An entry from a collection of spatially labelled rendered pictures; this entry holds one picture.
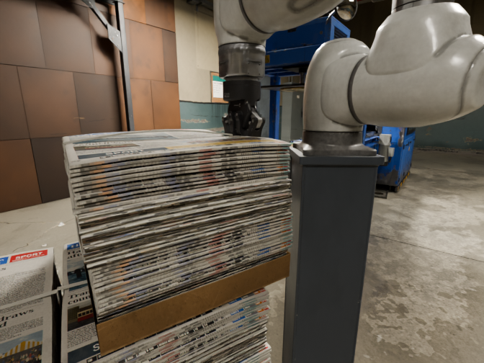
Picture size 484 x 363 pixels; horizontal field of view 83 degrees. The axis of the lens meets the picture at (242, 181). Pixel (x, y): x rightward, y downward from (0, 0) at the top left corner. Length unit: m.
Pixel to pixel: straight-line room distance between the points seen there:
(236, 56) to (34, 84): 3.72
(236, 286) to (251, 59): 0.38
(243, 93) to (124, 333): 0.41
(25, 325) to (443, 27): 0.77
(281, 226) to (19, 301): 0.41
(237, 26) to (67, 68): 3.85
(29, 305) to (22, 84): 3.68
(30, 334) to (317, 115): 0.67
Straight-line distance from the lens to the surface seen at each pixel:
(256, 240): 0.41
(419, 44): 0.61
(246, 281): 0.43
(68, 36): 4.39
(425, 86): 0.59
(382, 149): 4.14
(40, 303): 0.54
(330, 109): 0.70
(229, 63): 0.54
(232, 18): 0.53
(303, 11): 0.44
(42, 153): 4.15
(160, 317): 0.39
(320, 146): 0.72
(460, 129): 9.41
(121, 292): 0.36
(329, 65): 0.72
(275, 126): 2.93
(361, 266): 0.84
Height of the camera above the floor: 1.10
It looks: 14 degrees down
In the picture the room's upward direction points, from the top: straight up
